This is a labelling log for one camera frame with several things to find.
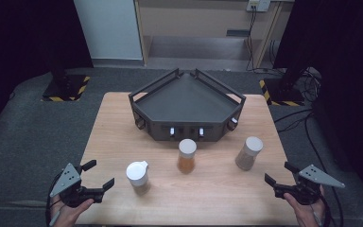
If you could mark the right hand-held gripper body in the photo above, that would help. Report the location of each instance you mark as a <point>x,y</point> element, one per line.
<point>304,190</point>

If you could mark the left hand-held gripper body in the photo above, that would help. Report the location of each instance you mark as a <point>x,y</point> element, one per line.
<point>75,194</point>

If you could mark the jar with brown spice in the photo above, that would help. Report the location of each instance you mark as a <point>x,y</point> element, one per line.
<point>137,172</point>

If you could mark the dark grey corner rack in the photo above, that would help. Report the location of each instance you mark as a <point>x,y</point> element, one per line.
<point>186,97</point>

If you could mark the person's left hand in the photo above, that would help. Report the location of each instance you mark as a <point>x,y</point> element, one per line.
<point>67,216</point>

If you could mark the person's right hand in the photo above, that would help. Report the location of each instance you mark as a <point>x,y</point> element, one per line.
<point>310,214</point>

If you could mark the black stand with striped base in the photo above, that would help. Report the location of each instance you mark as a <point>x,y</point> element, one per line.
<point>66,90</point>
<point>283,93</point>

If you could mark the black curtain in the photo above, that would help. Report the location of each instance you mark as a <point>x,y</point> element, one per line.
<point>346,47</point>
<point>22,41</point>

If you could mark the white panel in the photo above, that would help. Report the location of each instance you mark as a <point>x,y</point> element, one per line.
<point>110,28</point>

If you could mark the grey flat bar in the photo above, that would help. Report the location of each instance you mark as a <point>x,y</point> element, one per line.
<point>238,32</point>

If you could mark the white wall socket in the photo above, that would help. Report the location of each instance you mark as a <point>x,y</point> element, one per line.
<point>258,4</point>

